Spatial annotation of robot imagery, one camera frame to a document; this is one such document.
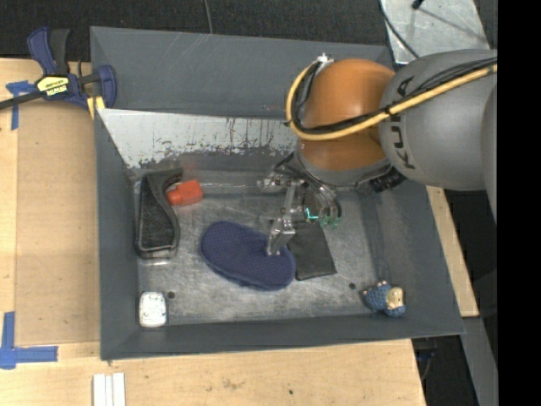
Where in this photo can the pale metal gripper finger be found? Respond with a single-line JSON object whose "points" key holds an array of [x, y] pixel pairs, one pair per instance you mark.
{"points": [[288, 230], [274, 239]]}

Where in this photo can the black flat pouch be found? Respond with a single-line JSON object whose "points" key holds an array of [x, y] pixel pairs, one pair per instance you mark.
{"points": [[315, 256]]}

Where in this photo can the small white box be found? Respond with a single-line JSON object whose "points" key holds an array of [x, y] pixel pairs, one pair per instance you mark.
{"points": [[152, 309]]}

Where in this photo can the red-orange small block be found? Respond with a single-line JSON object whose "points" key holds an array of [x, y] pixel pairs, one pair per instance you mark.
{"points": [[186, 193]]}

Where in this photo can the grey metal bin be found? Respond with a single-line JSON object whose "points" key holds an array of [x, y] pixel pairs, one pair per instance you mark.
{"points": [[236, 307]]}

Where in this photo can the blue knitted toy animal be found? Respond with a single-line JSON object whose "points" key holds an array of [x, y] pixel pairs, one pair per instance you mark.
{"points": [[382, 300]]}

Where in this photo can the black and grey brush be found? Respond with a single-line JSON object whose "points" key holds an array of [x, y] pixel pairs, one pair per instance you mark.
{"points": [[155, 222]]}

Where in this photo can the dark blue oval cloth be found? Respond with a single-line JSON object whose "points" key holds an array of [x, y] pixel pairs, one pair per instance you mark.
{"points": [[241, 254]]}

